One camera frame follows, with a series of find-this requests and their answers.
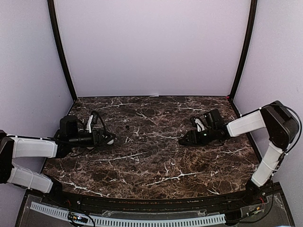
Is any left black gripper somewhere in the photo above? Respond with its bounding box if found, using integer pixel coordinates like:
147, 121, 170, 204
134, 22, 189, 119
69, 130, 116, 148

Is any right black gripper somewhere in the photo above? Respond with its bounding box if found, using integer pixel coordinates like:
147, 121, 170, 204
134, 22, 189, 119
181, 127, 216, 146

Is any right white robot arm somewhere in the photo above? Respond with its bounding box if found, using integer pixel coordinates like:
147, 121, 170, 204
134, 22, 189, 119
178, 100, 303, 205

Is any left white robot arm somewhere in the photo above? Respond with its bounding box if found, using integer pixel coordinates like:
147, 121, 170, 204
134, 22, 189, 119
0, 111, 116, 206

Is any green circuit board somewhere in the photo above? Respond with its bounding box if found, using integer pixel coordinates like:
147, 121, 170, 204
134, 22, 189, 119
67, 212, 88, 223

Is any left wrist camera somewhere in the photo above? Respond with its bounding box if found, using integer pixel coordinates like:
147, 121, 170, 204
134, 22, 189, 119
86, 111, 98, 133

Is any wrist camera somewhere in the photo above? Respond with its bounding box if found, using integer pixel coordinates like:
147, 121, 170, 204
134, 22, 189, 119
190, 116, 208, 132
86, 111, 98, 133

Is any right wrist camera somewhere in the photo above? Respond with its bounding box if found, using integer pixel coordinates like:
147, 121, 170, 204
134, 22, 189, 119
190, 116, 208, 132

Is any black front rail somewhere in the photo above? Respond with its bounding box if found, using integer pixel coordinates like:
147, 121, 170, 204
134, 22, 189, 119
26, 183, 282, 213

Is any grey slotted cable duct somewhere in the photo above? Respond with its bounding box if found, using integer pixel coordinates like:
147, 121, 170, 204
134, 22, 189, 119
29, 202, 226, 227

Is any right black frame post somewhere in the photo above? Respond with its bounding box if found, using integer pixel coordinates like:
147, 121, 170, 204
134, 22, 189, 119
229, 0, 258, 102

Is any black frame post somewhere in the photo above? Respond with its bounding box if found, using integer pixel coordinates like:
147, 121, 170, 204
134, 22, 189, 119
229, 0, 258, 102
47, 0, 78, 102

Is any left black frame post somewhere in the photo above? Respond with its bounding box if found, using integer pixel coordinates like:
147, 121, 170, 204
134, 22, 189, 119
47, 0, 78, 102

